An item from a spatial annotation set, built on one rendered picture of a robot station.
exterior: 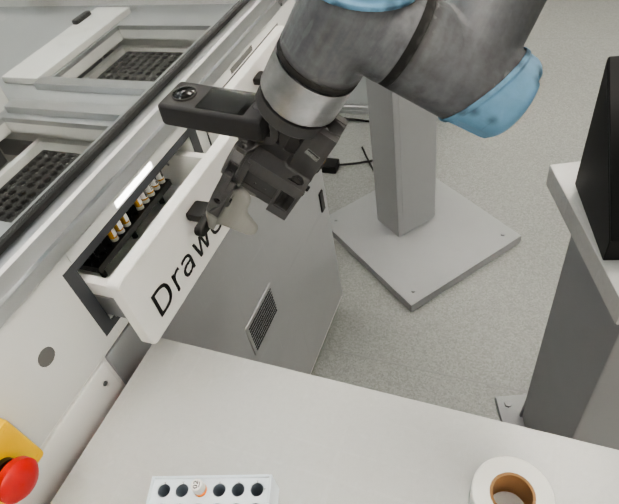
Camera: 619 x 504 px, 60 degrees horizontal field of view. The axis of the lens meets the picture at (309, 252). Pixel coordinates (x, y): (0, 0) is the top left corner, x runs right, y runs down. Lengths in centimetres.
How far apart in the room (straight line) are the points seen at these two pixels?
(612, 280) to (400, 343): 91
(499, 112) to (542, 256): 141
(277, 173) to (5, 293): 29
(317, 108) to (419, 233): 138
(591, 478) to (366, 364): 101
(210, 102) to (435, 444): 41
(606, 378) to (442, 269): 85
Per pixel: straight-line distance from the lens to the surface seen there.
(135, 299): 61
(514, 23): 45
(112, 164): 66
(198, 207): 66
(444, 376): 153
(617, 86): 77
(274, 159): 53
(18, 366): 62
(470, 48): 43
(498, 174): 212
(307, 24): 42
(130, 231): 74
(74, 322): 66
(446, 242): 179
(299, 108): 46
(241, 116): 51
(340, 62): 43
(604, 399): 103
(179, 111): 54
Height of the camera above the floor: 131
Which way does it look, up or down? 45 degrees down
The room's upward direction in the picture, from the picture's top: 12 degrees counter-clockwise
